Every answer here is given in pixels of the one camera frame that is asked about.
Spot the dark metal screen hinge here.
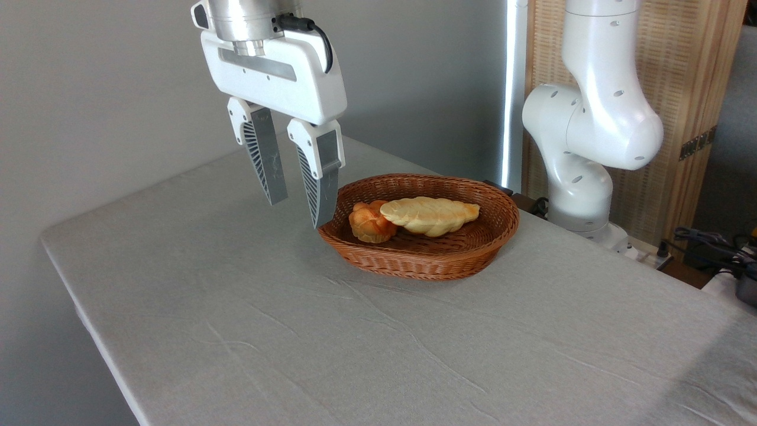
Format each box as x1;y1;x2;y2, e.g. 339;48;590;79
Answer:
679;125;717;162

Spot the black table clamp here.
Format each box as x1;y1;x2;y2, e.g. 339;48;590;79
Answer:
482;179;549;217

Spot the grey tablecloth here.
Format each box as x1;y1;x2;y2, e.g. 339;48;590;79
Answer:
40;124;757;426

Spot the brown wicker basket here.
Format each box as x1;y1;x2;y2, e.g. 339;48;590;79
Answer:
316;173;520;281

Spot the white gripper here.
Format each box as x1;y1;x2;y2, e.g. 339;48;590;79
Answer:
200;28;348;230

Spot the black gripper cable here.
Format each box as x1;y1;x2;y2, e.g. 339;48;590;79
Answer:
273;13;334;75

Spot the long braided bread loaf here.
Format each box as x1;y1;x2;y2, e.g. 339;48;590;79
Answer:
379;196;481;238

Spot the round orange bread bun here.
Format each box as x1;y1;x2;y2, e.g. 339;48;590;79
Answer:
348;200;398;244

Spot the black cable bundle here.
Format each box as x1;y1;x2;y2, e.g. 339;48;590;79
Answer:
673;227;757;280

